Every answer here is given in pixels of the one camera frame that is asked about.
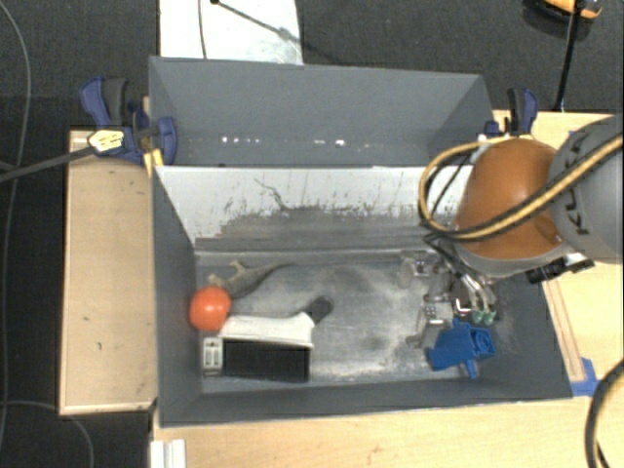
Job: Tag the orange toy tomato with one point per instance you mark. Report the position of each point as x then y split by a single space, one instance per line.
209 309

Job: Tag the pale wood board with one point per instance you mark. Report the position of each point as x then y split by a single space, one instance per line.
109 281

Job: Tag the grey metal bin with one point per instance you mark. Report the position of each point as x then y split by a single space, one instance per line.
370 115

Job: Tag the blue plastic spray head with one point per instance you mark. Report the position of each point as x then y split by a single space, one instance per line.
458 346

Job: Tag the white flat box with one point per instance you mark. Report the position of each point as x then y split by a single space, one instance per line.
268 328

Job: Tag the grey-brown toy lizard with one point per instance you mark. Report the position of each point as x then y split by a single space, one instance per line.
246 281

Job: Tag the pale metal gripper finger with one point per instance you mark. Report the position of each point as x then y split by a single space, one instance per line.
408 273
428 324

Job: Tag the black cylinder on white bracket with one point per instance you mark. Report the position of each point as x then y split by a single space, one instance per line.
548 271

